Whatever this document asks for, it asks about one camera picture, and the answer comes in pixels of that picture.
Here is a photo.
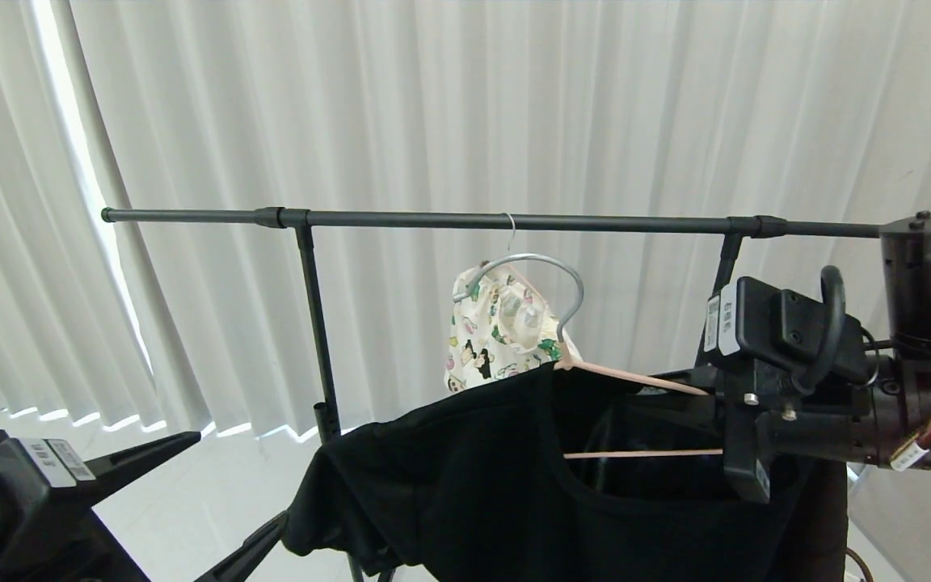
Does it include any black garment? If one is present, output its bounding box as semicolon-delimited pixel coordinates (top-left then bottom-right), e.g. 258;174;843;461
280;364;851;582

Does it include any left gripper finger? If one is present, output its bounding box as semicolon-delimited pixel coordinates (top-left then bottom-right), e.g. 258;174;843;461
80;430;203;505
193;509;289;582

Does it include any cream printed garment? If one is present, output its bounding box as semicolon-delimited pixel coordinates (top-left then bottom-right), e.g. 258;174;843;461
444;262;568;395

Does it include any black cable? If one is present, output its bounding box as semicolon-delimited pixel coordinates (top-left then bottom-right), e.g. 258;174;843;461
791;264;849;398

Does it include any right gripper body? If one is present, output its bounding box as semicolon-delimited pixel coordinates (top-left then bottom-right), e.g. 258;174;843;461
721;399;896;504

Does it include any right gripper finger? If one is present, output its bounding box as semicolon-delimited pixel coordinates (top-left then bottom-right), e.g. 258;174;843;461
642;367;731;399

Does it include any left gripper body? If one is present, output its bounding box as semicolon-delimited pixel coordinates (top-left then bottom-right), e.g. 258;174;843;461
0;508;153;582

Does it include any white curtain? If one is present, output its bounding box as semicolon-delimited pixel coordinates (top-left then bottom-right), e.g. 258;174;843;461
0;0;931;441

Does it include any black clothes rack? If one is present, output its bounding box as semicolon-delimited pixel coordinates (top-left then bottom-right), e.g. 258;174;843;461
101;206;887;582

